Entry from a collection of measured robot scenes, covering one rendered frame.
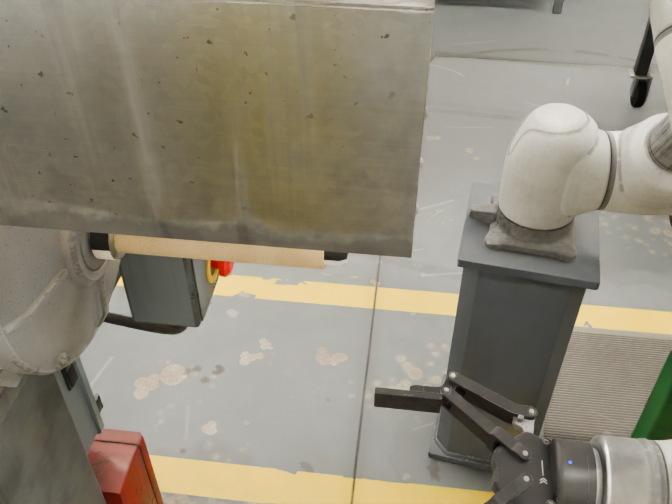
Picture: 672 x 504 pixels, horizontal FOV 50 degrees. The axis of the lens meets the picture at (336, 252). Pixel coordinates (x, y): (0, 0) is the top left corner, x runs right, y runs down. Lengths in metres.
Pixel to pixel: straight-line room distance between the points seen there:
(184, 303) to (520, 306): 0.79
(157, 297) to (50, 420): 0.21
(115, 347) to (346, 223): 1.94
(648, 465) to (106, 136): 0.56
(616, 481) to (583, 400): 1.46
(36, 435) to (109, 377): 1.24
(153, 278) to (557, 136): 0.77
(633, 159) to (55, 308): 1.05
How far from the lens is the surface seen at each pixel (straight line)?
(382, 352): 2.19
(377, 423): 2.03
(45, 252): 0.61
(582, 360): 2.28
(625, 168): 1.41
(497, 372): 1.69
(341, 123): 0.35
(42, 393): 0.99
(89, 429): 1.23
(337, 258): 0.60
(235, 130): 0.36
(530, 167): 1.39
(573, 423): 2.12
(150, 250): 0.63
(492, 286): 1.50
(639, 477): 0.74
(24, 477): 0.99
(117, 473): 1.26
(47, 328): 0.63
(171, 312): 1.00
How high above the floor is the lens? 1.65
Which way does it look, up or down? 41 degrees down
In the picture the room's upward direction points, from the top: straight up
